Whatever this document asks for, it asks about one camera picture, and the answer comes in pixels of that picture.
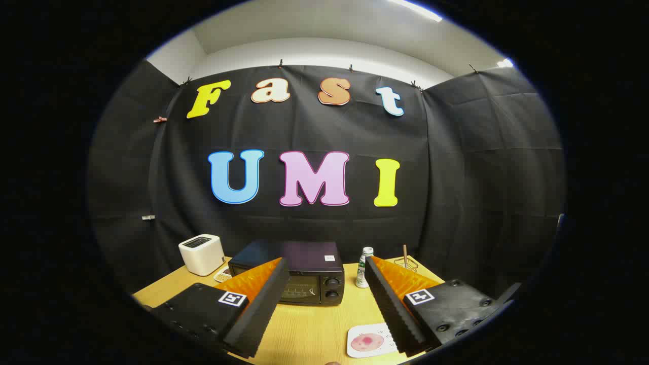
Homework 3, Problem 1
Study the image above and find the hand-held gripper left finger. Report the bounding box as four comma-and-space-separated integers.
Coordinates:
150, 258, 291, 359

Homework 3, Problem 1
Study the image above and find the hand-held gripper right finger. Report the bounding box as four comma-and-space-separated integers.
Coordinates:
364, 256, 523, 358

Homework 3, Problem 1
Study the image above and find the pink round ham slice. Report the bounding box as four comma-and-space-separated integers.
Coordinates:
351, 332, 391, 353

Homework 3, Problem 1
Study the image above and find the white square plate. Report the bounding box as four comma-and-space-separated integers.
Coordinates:
347, 323, 399, 359

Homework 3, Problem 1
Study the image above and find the black toaster oven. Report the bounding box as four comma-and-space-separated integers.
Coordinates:
228, 240, 345, 306

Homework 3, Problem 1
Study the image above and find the white bread toaster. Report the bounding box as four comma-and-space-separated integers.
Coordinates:
178, 234, 225, 277

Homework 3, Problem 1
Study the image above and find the white drink bottle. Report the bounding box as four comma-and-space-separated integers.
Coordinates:
355, 247, 374, 289

